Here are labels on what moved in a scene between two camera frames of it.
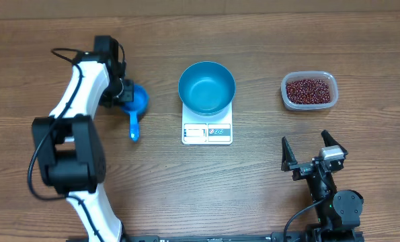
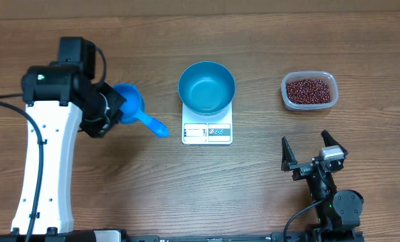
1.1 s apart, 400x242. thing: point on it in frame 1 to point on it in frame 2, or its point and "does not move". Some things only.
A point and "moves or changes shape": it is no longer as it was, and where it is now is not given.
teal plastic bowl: [206, 88] does not move
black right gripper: [304, 169] does not move
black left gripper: [130, 95] to [97, 129]
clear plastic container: [308, 90] does not move
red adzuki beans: [308, 91] does not move
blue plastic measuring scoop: [134, 108] moves or changes shape
